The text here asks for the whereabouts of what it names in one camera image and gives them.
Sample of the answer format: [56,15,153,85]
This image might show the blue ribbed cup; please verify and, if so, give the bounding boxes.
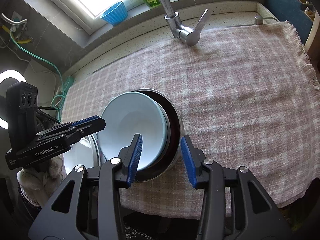
[100,1,128,26]

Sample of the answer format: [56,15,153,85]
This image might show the teal hose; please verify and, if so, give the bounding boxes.
[8,31,75,122]

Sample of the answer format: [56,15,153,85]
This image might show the white plate grey leaf pattern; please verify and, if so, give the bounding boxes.
[63,135,94,174]

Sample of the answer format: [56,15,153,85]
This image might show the chrome kitchen faucet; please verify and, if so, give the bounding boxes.
[147,0,241,47]

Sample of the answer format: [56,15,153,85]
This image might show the white ceramic bowl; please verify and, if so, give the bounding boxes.
[97,92,168,171]

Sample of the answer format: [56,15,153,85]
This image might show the red steel bowl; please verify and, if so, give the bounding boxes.
[139,89,181,178]

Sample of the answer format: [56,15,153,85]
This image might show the pink plaid cloth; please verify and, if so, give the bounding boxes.
[62,22,319,207]

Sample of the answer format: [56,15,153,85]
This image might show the black tripod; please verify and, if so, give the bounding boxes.
[36,106,60,124]

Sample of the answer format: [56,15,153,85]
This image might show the yellow gas hose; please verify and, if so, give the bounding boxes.
[2,24,33,45]

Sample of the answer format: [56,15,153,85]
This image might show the white ring light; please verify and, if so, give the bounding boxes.
[0,70,26,129]

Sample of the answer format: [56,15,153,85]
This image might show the dark blue utensil holder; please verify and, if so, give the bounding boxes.
[264,0,313,44]

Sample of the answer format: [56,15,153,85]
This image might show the white gloved left hand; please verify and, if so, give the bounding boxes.
[17,156,64,207]

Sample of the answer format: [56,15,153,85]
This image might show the large stainless steel bowl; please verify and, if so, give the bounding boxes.
[134,87,185,183]

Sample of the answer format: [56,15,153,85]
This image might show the white wall socket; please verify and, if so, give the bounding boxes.
[11,11,22,23]

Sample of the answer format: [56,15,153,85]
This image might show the white power cable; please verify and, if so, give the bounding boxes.
[0,35,61,91]

